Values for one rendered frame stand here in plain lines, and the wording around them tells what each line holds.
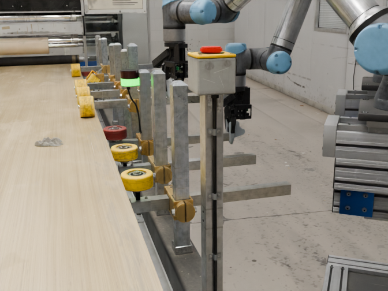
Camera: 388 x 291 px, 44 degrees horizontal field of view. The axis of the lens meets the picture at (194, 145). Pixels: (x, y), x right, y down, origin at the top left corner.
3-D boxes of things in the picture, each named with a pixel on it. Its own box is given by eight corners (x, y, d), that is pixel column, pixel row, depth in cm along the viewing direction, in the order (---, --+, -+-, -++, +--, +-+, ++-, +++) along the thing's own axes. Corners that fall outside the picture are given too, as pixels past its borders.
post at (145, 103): (153, 202, 175) (148, 68, 162) (155, 205, 172) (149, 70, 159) (143, 202, 174) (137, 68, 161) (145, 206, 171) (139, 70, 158)
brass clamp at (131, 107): (139, 105, 197) (138, 93, 196) (144, 112, 185) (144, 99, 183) (124, 107, 196) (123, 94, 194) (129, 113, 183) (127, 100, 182)
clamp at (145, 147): (149, 145, 176) (149, 131, 175) (156, 155, 164) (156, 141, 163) (134, 146, 175) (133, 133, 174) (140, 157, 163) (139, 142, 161)
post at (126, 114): (133, 155, 220) (127, 48, 207) (134, 157, 217) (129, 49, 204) (125, 156, 220) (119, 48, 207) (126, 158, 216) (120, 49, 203)
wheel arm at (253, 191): (285, 193, 135) (286, 179, 133) (291, 198, 131) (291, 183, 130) (130, 212, 124) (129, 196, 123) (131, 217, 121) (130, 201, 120)
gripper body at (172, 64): (174, 81, 159) (172, 43, 155) (160, 78, 165) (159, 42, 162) (193, 78, 163) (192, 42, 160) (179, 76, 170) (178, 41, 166)
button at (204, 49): (218, 55, 88) (218, 45, 88) (225, 56, 85) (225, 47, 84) (197, 55, 88) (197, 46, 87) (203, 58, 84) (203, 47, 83)
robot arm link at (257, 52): (284, 71, 169) (254, 72, 166) (272, 67, 179) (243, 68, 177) (285, 48, 167) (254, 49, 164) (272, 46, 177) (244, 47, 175)
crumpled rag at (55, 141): (65, 140, 153) (64, 133, 153) (63, 146, 147) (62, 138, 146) (37, 141, 152) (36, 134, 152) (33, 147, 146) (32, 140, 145)
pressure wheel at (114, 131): (126, 154, 174) (125, 123, 171) (129, 160, 167) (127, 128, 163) (104, 156, 172) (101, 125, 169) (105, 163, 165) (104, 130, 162)
